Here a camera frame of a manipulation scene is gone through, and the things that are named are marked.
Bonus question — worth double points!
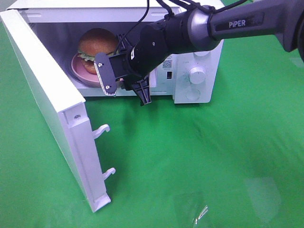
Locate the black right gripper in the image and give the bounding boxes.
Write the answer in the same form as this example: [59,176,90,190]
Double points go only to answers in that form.
[110,34,151,105]

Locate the burger with lettuce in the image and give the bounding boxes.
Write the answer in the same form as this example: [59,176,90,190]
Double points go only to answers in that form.
[77,28,118,74]

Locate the pink round plate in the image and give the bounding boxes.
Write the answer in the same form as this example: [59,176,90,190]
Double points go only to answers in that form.
[71,52,124,88]

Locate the round white door button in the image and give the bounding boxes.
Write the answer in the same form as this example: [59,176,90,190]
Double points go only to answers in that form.
[186,89,200,101]

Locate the white microwave door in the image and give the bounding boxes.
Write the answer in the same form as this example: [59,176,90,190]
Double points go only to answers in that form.
[0,9,115,212]

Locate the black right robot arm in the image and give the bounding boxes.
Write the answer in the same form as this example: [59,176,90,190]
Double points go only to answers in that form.
[104,0,304,105]

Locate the lower white microwave knob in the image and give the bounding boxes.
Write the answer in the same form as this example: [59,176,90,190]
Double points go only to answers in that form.
[189,66,206,85]

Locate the white microwave knob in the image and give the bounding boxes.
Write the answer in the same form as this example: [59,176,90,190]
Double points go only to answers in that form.
[189,66,206,85]
[193,51,210,57]

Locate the white microwave oven body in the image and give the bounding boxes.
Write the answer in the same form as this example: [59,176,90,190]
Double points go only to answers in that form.
[0,0,222,104]

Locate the upper white microwave knob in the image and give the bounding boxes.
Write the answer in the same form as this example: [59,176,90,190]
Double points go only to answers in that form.
[193,51,210,57]

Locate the green table mat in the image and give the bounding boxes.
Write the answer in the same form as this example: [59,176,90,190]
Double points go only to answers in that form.
[0,0,304,228]

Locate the black camera cable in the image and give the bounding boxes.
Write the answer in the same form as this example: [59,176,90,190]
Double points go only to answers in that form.
[113,0,247,55]

